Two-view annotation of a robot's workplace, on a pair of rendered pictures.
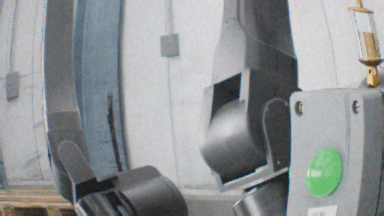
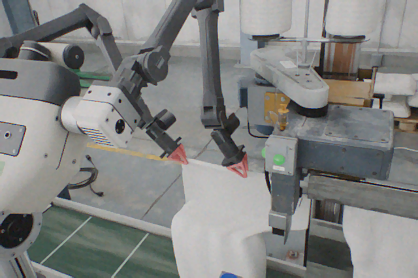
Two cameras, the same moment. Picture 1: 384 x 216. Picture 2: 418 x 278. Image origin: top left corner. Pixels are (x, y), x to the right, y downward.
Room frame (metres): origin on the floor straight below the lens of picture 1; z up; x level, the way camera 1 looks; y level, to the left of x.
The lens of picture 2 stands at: (-0.10, 0.39, 1.77)
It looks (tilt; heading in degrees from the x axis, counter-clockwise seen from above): 28 degrees down; 337
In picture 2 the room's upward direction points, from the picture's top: 5 degrees counter-clockwise
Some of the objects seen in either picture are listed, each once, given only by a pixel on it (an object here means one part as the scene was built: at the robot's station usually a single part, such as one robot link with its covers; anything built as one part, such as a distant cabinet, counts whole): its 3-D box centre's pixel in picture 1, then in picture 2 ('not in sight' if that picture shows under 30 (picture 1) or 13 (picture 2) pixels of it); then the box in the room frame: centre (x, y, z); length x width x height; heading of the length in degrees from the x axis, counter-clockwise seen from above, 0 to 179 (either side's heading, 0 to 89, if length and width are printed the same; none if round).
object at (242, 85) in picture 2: not in sight; (247, 96); (1.04, -0.28, 1.25); 0.10 x 0.08 x 0.12; 155
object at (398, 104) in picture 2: not in sight; (375, 104); (2.33, -2.63, 0.20); 0.67 x 0.44 x 0.15; 40
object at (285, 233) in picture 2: not in sight; (281, 226); (0.58, -0.13, 0.98); 0.09 x 0.05 x 0.05; 130
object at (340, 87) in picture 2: not in sight; (333, 118); (0.80, -0.51, 1.18); 0.34 x 0.25 x 0.31; 130
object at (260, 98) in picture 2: not in sight; (284, 106); (0.89, -0.36, 1.23); 0.28 x 0.07 x 0.16; 40
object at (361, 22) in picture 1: (366, 34); (283, 117); (0.59, -0.13, 1.37); 0.03 x 0.02 x 0.03; 40
